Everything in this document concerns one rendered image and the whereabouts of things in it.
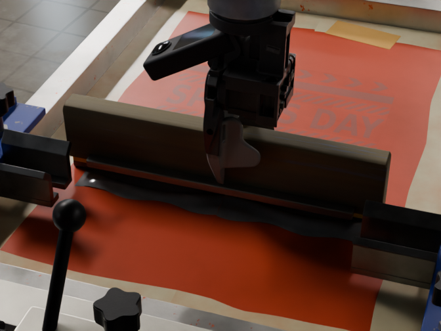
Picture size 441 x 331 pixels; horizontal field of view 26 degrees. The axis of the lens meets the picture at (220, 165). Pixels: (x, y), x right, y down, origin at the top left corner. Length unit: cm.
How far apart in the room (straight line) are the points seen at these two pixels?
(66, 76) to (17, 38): 224
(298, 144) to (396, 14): 51
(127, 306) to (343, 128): 58
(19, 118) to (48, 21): 244
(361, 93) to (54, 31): 233
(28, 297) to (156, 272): 19
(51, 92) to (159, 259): 33
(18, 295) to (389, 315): 37
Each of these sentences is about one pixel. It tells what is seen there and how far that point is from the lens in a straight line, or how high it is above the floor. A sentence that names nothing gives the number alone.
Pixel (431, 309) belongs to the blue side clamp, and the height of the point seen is 100.
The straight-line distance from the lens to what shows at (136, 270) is 104.
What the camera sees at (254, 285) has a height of 95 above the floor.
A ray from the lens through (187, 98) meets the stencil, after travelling 131.
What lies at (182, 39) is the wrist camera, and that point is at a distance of 104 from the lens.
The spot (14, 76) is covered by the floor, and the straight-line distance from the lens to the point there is 330.
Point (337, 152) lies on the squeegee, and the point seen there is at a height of 105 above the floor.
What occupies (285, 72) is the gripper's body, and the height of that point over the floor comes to 114.
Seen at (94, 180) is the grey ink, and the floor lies 96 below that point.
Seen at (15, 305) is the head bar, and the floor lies 104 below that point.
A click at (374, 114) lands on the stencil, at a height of 95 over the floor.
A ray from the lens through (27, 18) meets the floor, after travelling 367.
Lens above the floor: 165
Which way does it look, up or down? 36 degrees down
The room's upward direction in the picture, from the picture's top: straight up
